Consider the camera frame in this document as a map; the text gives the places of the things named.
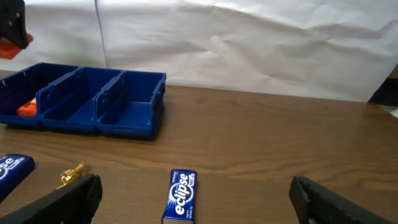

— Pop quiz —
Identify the orange candy box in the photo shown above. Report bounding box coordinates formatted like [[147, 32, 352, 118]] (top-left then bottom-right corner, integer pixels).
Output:
[[17, 107, 38, 118], [17, 98, 38, 110], [0, 33, 34, 60]]

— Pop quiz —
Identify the blue candy pack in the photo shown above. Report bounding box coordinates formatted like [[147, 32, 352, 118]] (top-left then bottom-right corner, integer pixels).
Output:
[[0, 154, 36, 203], [161, 169, 198, 224]]

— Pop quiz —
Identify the blue tray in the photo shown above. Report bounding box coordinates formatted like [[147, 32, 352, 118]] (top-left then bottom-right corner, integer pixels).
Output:
[[0, 62, 167, 140]]

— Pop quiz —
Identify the gold candy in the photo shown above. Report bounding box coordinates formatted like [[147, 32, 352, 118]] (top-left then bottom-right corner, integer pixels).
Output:
[[52, 160, 88, 192]]

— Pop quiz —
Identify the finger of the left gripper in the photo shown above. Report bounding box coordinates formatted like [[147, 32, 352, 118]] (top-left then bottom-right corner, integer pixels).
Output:
[[0, 0, 30, 50]]

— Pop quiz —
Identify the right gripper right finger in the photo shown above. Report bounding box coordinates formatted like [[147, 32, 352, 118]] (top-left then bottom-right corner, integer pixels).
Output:
[[288, 175, 398, 224]]

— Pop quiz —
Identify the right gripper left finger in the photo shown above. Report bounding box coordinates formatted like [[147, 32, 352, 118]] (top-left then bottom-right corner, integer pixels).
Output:
[[0, 173, 103, 224]]

